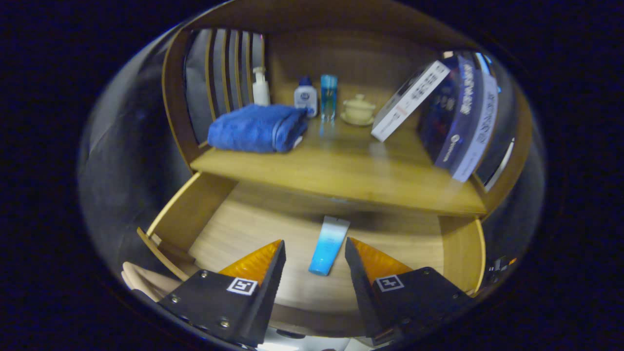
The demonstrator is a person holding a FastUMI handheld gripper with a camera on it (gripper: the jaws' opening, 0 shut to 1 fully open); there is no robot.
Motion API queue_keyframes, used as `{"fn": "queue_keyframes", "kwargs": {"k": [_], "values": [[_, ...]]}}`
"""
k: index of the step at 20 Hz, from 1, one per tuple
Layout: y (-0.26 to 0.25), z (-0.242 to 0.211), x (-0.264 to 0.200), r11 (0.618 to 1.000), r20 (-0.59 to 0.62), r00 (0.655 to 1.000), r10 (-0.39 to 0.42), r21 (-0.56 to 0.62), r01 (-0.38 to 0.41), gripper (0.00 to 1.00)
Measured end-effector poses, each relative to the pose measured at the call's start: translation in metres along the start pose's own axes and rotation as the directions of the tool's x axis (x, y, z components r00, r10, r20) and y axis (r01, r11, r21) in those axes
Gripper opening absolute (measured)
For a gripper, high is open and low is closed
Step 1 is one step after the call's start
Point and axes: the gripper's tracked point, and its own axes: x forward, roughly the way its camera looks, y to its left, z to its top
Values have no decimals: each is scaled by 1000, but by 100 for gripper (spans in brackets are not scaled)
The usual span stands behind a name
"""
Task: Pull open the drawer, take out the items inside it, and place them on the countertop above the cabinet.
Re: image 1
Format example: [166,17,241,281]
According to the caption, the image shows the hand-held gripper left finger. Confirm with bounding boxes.
[157,239,287,348]

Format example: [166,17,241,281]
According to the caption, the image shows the black backdrop cloth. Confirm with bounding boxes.
[78,29,546,293]

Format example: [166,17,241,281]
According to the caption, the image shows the wooden drawer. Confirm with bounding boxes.
[136,171,487,337]

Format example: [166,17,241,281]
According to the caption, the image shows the beige lidded teacup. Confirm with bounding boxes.
[340,94,377,127]

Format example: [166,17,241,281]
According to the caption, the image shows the white pump bottle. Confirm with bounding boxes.
[252,66,271,107]

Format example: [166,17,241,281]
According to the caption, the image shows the clear blue bottle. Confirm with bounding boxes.
[320,74,338,122]

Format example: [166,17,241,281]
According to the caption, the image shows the white bottle with blue cap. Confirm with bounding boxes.
[294,76,318,118]

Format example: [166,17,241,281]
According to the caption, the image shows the pale purple book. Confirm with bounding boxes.
[451,73,499,183]

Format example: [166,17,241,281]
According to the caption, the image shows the dark blue book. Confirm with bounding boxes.
[418,55,483,170]

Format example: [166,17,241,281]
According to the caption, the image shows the beige curved chair part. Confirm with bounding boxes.
[121,262,183,303]

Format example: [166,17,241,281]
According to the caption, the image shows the white book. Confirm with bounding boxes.
[371,60,451,143]

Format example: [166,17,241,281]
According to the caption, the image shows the black and orange tool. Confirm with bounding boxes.
[487,256,517,284]

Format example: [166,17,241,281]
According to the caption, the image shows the blue squeeze tube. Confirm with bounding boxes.
[308,215,351,276]

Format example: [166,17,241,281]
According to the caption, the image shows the wooden countertop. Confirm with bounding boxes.
[190,117,488,217]

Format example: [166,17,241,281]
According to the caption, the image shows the blue folded towel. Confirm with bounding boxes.
[208,103,309,154]

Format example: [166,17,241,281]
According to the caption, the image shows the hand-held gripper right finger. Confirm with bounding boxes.
[344,237,474,347]

